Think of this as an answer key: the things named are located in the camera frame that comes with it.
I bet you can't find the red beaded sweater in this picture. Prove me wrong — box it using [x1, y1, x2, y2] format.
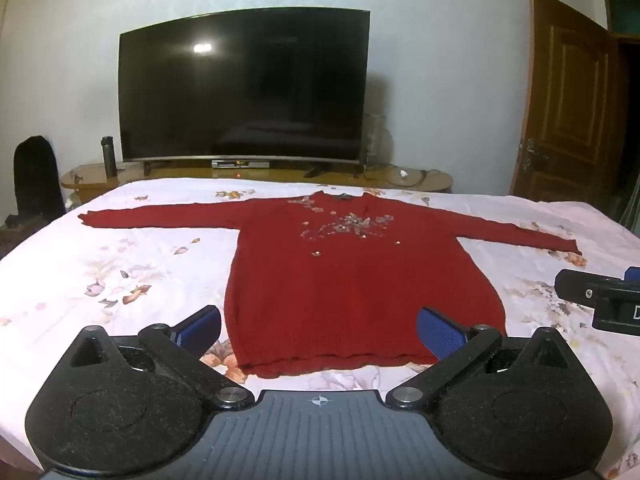
[78, 190, 584, 380]

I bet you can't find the black thermos bottle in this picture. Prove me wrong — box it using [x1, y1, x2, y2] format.
[101, 136, 119, 178]

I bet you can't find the black cable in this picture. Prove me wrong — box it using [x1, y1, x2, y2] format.
[365, 167, 442, 189]

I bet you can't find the brass door handle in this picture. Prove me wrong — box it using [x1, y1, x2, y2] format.
[520, 137, 549, 174]

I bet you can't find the brown wooden door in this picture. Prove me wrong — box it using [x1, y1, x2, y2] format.
[510, 0, 627, 211]

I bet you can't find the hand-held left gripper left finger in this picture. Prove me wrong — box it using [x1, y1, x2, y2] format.
[67, 305, 256, 412]

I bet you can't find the black chair back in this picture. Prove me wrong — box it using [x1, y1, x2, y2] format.
[13, 135, 66, 222]

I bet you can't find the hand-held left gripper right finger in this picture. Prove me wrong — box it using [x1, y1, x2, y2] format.
[385, 306, 572, 413]

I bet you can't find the wooden television stand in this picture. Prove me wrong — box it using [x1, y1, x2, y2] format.
[60, 160, 455, 206]

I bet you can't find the green transom window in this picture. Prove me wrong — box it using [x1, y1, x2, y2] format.
[602, 0, 640, 38]

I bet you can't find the floral bed sheet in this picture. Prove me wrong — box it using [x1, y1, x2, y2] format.
[0, 176, 640, 480]

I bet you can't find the black curved television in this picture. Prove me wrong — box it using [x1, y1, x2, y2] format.
[117, 8, 372, 177]

